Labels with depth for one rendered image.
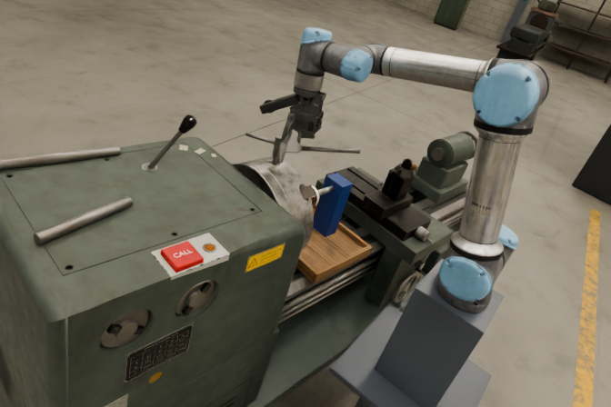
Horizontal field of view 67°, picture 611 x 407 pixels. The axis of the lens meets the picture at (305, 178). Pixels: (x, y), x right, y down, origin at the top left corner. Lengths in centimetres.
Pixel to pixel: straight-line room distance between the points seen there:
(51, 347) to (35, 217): 27
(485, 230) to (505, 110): 27
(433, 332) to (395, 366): 19
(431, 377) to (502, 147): 72
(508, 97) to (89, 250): 84
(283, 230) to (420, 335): 54
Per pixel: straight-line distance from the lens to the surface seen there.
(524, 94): 97
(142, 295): 89
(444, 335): 136
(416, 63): 120
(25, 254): 96
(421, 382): 149
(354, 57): 114
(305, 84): 122
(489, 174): 104
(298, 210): 130
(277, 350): 176
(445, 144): 223
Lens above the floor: 188
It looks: 29 degrees down
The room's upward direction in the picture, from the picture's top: 17 degrees clockwise
